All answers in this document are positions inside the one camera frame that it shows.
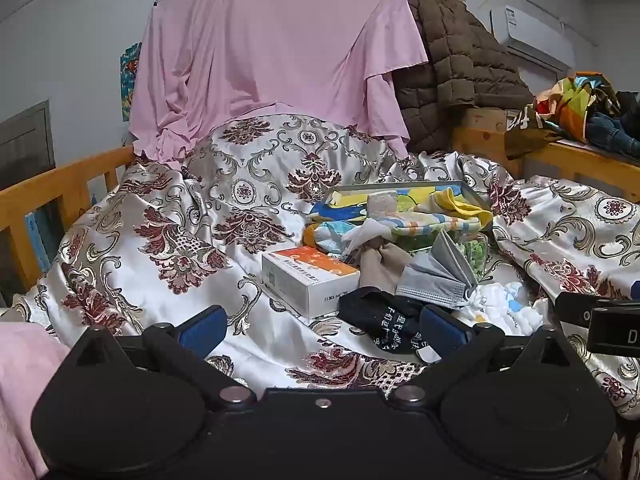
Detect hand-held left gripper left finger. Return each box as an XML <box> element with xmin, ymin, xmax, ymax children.
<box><xmin>67</xmin><ymin>305</ymin><xmax>256</xmax><ymax>408</ymax></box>

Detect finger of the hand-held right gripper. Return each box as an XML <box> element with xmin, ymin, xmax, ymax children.
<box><xmin>554</xmin><ymin>291</ymin><xmax>601</xmax><ymax>335</ymax></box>

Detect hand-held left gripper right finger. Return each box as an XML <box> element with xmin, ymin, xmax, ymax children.
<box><xmin>389</xmin><ymin>304</ymin><xmax>577</xmax><ymax>408</ymax></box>

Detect black printed sock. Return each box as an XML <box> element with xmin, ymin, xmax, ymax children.
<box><xmin>337</xmin><ymin>286</ymin><xmax>451</xmax><ymax>363</ymax></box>

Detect white printed baby sock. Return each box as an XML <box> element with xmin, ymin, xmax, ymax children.
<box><xmin>452</xmin><ymin>280</ymin><xmax>543</xmax><ymax>336</ymax></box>

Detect beige drawstring pouch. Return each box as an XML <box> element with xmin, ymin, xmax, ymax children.
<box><xmin>357</xmin><ymin>242</ymin><xmax>416</xmax><ymax>296</ymax></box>

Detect grey metal tray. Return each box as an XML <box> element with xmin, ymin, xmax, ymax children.
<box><xmin>320</xmin><ymin>179</ymin><xmax>496</xmax><ymax>241</ymax></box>

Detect grey face mask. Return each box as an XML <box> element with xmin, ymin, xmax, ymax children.
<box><xmin>395</xmin><ymin>230</ymin><xmax>481</xmax><ymax>308</ymax></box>

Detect floral satin blanket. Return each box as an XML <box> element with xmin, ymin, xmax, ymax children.
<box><xmin>0</xmin><ymin>115</ymin><xmax>640</xmax><ymax>418</ymax></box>

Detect clear bag of green pieces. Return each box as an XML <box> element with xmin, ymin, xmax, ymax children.
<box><xmin>440</xmin><ymin>230</ymin><xmax>493</xmax><ymax>281</ymax></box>

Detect striped colourful sock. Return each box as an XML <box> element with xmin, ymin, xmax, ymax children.
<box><xmin>390</xmin><ymin>210</ymin><xmax>493</xmax><ymax>251</ymax></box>

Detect orange and white carton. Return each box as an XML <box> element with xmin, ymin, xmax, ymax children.
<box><xmin>261</xmin><ymin>246</ymin><xmax>362</xmax><ymax>320</ymax></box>

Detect white tissue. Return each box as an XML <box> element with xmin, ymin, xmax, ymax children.
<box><xmin>340</xmin><ymin>217</ymin><xmax>396</xmax><ymax>256</ymax></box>

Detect yellow cloth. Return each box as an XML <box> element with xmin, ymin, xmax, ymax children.
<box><xmin>432</xmin><ymin>187</ymin><xmax>493</xmax><ymax>226</ymax></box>

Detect white printed foam pad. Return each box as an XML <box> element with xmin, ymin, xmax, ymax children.
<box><xmin>367</xmin><ymin>192</ymin><xmax>398</xmax><ymax>216</ymax></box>

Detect crayon drawing sheet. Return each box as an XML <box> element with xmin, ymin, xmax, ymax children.
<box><xmin>327</xmin><ymin>191</ymin><xmax>436</xmax><ymax>221</ymax></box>

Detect blue jeans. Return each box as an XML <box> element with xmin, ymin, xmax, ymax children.
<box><xmin>585</xmin><ymin>110</ymin><xmax>640</xmax><ymax>158</ymax></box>

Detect pink fleece towel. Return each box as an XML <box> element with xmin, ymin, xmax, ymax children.
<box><xmin>0</xmin><ymin>322</ymin><xmax>71</xmax><ymax>480</ymax></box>

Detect brown quilted jacket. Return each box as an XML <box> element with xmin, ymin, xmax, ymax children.
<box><xmin>392</xmin><ymin>0</ymin><xmax>536</xmax><ymax>156</ymax></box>

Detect white air conditioner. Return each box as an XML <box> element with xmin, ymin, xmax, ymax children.
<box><xmin>490</xmin><ymin>5</ymin><xmax>576</xmax><ymax>73</ymax></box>

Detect pink bed sheet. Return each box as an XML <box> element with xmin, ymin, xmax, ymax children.
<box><xmin>127</xmin><ymin>0</ymin><xmax>431</xmax><ymax>171</ymax></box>

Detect light wooden furniture frame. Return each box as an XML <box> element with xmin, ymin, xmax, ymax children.
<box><xmin>452</xmin><ymin>107</ymin><xmax>640</xmax><ymax>203</ymax></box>

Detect wooden bed rail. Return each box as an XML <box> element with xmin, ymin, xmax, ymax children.
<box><xmin>0</xmin><ymin>145</ymin><xmax>136</xmax><ymax>293</ymax></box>

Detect grey wall panel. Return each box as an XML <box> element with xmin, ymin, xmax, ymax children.
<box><xmin>0</xmin><ymin>100</ymin><xmax>56</xmax><ymax>191</ymax></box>

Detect blue patterned wall poster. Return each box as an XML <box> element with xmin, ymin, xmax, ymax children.
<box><xmin>120</xmin><ymin>42</ymin><xmax>143</xmax><ymax>123</ymax></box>

